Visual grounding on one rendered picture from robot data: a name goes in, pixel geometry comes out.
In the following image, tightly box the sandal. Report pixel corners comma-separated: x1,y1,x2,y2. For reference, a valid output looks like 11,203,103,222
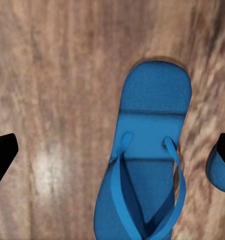
93,60,192,240
206,145,225,192

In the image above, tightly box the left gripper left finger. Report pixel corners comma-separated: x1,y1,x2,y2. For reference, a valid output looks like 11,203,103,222
0,133,19,181

